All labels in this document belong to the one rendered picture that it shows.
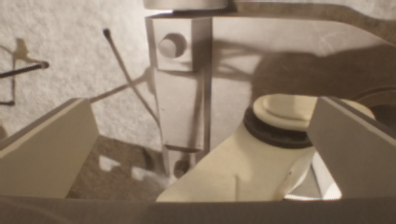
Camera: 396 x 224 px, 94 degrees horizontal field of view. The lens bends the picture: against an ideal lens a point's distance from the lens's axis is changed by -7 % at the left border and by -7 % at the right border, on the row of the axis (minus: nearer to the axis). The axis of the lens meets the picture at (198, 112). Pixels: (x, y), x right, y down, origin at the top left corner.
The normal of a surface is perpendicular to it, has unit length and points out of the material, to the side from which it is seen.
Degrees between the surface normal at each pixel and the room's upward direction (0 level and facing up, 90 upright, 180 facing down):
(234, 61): 0
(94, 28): 0
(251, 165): 90
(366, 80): 0
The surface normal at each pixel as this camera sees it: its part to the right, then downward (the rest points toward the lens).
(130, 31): -0.21, 0.51
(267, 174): -0.01, -0.85
